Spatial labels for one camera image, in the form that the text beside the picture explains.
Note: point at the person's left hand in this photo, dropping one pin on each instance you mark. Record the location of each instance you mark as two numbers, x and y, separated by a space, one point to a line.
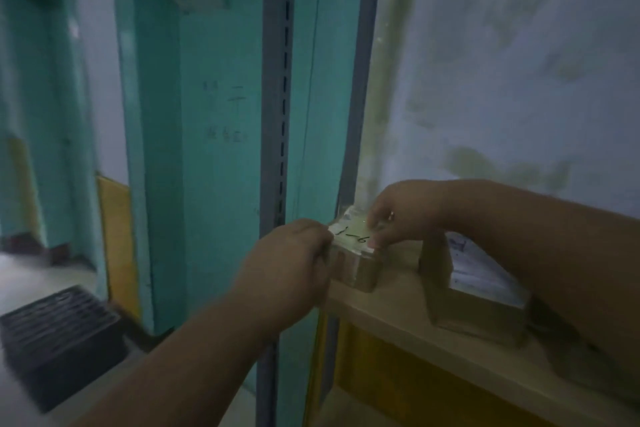
285 276

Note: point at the person's right hand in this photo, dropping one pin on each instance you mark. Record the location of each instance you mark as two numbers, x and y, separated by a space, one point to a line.
415 211

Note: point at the small tape-wrapped box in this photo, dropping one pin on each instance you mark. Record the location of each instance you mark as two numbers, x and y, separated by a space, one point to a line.
357 266

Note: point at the small box red-topped label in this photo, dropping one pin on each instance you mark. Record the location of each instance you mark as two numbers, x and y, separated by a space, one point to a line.
475 301

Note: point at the metal shelving rack with boards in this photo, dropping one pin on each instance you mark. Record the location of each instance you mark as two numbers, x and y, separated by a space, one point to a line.
450 341

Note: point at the person's right forearm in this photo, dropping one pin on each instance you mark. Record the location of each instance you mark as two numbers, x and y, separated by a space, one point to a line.
560 251

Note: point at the person's left forearm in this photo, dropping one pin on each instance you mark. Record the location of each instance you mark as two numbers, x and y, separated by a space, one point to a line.
190 376

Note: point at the black flat tray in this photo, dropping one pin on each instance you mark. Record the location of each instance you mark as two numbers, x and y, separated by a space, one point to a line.
60 336

